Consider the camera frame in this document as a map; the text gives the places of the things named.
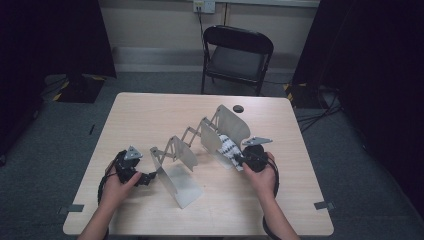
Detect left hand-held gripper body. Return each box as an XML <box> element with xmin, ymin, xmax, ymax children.
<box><xmin>114</xmin><ymin>145</ymin><xmax>144</xmax><ymax>184</ymax></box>

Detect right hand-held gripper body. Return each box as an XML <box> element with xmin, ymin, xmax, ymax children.
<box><xmin>241</xmin><ymin>135</ymin><xmax>274</xmax><ymax>174</ymax></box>

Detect white cloth with dark diamonds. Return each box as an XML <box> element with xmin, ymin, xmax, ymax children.
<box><xmin>217</xmin><ymin>133</ymin><xmax>245</xmax><ymax>172</ymax></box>

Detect grey metal expandable book rack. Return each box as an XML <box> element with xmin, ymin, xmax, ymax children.
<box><xmin>149</xmin><ymin>104</ymin><xmax>251</xmax><ymax>210</ymax></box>

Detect person's right hand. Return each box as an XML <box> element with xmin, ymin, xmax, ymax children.
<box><xmin>242</xmin><ymin>152</ymin><xmax>278</xmax><ymax>202</ymax></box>

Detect person's left hand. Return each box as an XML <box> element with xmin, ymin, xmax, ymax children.
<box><xmin>99</xmin><ymin>162</ymin><xmax>143</xmax><ymax>216</ymax></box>

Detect grey tape strip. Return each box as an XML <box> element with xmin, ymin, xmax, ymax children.
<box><xmin>313</xmin><ymin>201</ymin><xmax>334</xmax><ymax>211</ymax></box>
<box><xmin>58</xmin><ymin>203</ymin><xmax>85</xmax><ymax>215</ymax></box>

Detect black stand base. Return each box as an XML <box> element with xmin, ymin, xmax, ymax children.
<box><xmin>51</xmin><ymin>73</ymin><xmax>107</xmax><ymax>104</ymax></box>
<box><xmin>283</xmin><ymin>82</ymin><xmax>322</xmax><ymax>109</ymax></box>

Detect black folding chair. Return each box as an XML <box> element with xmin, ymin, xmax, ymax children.
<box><xmin>200</xmin><ymin>25</ymin><xmax>275</xmax><ymax>97</ymax></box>

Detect dark curtain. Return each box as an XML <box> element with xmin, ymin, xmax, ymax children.
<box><xmin>0</xmin><ymin>0</ymin><xmax>117</xmax><ymax>158</ymax></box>
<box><xmin>292</xmin><ymin>0</ymin><xmax>424</xmax><ymax>214</ymax></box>

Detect right hand-held gripper black cable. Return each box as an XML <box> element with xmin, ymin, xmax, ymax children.
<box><xmin>262</xmin><ymin>156</ymin><xmax>282</xmax><ymax>240</ymax></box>

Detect hand-held gripper black cable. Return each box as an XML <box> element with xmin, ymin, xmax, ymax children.
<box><xmin>262</xmin><ymin>156</ymin><xmax>282</xmax><ymax>240</ymax></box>
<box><xmin>97</xmin><ymin>150</ymin><xmax>120</xmax><ymax>205</ymax></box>

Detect left hand-held gripper black cable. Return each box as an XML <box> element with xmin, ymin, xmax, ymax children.
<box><xmin>97</xmin><ymin>150</ymin><xmax>120</xmax><ymax>205</ymax></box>

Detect black floor cables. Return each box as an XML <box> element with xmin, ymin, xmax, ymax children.
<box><xmin>296</xmin><ymin>85</ymin><xmax>343</xmax><ymax>133</ymax></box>

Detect black power cable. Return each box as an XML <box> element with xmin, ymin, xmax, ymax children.
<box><xmin>197</xmin><ymin>6</ymin><xmax>208</xmax><ymax>51</ymax></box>

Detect white wall socket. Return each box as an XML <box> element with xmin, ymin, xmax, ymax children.
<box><xmin>193</xmin><ymin>0</ymin><xmax>216</xmax><ymax>14</ymax></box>

